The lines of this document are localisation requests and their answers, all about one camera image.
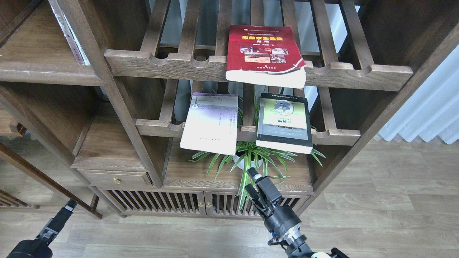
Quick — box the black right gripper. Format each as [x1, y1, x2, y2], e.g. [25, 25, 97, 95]
[245, 168, 307, 248]

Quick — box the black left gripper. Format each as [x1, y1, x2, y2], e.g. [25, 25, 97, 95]
[7, 199, 77, 258]

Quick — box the green and black book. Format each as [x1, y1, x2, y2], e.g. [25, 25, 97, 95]
[256, 92, 313, 154]

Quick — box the white lavender cover book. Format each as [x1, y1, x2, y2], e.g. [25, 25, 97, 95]
[180, 92, 239, 156]

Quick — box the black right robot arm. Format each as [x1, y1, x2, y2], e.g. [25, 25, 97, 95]
[245, 168, 347, 258]

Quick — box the upright book in shelf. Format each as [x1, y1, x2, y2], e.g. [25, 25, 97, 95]
[49, 0, 90, 66]

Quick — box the white plant pot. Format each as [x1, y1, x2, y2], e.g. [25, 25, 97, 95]
[233, 152, 264, 170]

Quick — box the green spider plant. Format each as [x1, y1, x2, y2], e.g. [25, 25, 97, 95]
[187, 88, 326, 210]

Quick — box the dark wooden bookshelf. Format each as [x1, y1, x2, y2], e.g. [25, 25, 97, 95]
[1, 0, 458, 218]

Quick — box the red cover book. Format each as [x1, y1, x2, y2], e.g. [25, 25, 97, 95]
[225, 25, 306, 89]

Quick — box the white pleated curtain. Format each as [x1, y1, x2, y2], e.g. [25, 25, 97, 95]
[378, 47, 459, 144]

